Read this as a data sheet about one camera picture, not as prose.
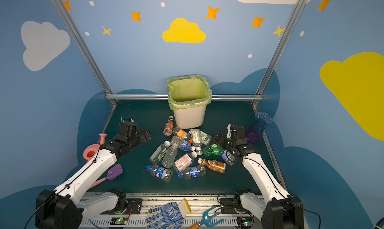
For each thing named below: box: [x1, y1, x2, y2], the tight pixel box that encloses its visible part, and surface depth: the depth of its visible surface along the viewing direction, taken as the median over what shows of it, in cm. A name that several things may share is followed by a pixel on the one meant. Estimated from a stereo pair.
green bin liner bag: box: [166, 75, 213, 111], surface depth 97 cm
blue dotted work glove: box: [146, 198, 192, 229], surface depth 73 cm
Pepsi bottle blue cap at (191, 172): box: [177, 164, 207, 180], surface depth 84 cm
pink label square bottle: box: [174, 151, 198, 172], surface depth 88 cm
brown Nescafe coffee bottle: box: [163, 116, 174, 137], surface depth 103 cm
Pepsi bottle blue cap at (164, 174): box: [146, 164, 174, 182], surface depth 83 cm
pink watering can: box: [83, 133, 108, 163], surface depth 83 cm
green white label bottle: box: [200, 130, 212, 146], surface depth 99 cm
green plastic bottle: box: [202, 145, 225, 157], surface depth 91 cm
